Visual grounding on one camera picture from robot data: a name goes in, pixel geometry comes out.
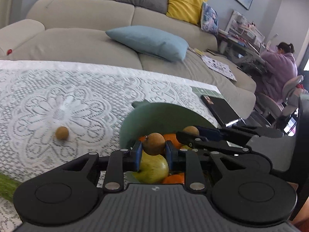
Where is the brown longan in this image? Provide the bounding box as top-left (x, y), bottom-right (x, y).
top-left (183, 126), bottom-right (199, 136)
top-left (142, 132), bottom-right (166, 156)
top-left (55, 126), bottom-right (69, 140)

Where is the orange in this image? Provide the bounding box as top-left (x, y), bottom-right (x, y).
top-left (161, 173), bottom-right (185, 184)
top-left (139, 134), bottom-right (183, 149)

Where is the grey office chair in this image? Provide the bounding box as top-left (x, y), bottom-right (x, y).
top-left (257, 75), bottom-right (306, 131)

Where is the yellow green pear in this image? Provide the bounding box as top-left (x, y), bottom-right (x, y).
top-left (132, 151), bottom-right (169, 184)

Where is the green checked table mat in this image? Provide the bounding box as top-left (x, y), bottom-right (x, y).
top-left (191, 86), bottom-right (224, 98)

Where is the green fruit bowl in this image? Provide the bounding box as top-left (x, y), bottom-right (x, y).
top-left (119, 101), bottom-right (215, 148)

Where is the patterned paper sheet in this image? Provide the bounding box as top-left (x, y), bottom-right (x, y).
top-left (201, 55), bottom-right (237, 82)

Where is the person in purple robe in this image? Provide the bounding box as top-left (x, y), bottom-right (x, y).
top-left (252, 42), bottom-right (297, 102)

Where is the white lace tablecloth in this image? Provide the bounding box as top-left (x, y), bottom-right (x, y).
top-left (0, 59), bottom-right (222, 232)

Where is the cluttered desk with shelves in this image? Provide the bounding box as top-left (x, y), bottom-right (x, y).
top-left (217, 10), bottom-right (267, 75)

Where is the light blue cushion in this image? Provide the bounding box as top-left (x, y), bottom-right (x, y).
top-left (106, 25), bottom-right (189, 62)

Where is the blue floral cushion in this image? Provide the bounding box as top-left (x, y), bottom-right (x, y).
top-left (201, 1), bottom-right (219, 36)

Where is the yellow cushion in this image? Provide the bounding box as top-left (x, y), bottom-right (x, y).
top-left (166, 0), bottom-right (208, 26)

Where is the beige sofa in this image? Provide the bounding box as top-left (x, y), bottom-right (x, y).
top-left (1, 0), bottom-right (256, 118)

